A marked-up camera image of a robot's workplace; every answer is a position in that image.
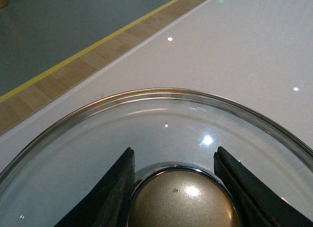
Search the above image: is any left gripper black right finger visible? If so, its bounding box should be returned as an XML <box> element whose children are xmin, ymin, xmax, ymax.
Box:
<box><xmin>214</xmin><ymin>146</ymin><xmax>313</xmax><ymax>227</ymax></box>

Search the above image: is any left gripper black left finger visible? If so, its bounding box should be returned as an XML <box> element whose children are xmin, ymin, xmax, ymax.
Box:
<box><xmin>56</xmin><ymin>147</ymin><xmax>135</xmax><ymax>227</ymax></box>

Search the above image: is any glass lid with gold knob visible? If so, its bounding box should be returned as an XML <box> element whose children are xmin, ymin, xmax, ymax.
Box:
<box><xmin>0</xmin><ymin>89</ymin><xmax>313</xmax><ymax>227</ymax></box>

